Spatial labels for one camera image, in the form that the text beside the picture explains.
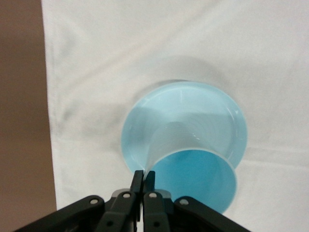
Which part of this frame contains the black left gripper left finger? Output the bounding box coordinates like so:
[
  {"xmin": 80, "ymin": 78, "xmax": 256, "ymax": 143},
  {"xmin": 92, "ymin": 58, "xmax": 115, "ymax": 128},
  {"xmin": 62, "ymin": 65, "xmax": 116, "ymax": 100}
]
[{"xmin": 12, "ymin": 170, "xmax": 143, "ymax": 232}]

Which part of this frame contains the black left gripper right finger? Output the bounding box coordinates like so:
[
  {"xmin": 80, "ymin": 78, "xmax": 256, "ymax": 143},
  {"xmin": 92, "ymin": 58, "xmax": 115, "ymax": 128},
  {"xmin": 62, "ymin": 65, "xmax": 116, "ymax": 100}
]
[{"xmin": 142, "ymin": 171, "xmax": 252, "ymax": 232}]

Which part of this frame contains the blue cup with white outside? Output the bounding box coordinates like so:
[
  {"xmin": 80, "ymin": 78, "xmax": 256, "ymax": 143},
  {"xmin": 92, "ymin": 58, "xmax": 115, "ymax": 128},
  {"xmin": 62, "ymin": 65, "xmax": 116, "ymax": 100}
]
[{"xmin": 144, "ymin": 120, "xmax": 238, "ymax": 215}]

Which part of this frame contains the light blue plate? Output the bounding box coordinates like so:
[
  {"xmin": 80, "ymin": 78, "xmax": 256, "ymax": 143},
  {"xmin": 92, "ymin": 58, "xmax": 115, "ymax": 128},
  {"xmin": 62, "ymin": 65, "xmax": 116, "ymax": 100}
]
[{"xmin": 120, "ymin": 81, "xmax": 249, "ymax": 175}]

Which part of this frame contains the white tablecloth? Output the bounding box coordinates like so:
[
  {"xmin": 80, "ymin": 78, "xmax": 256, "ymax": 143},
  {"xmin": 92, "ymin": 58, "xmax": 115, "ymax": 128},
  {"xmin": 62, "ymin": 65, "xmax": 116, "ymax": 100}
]
[{"xmin": 40, "ymin": 0, "xmax": 309, "ymax": 232}]

